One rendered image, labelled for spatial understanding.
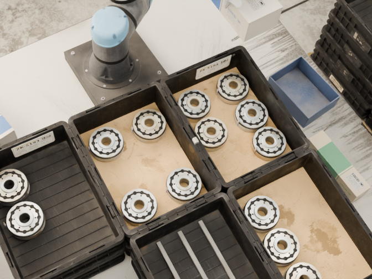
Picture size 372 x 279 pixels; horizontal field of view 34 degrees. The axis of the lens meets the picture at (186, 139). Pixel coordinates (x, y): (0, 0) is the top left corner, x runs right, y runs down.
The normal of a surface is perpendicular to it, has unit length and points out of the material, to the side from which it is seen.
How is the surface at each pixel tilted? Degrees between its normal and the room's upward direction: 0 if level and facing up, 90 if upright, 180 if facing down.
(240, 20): 90
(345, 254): 0
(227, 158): 0
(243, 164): 0
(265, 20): 90
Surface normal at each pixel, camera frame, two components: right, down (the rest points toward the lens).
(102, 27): 0.01, -0.39
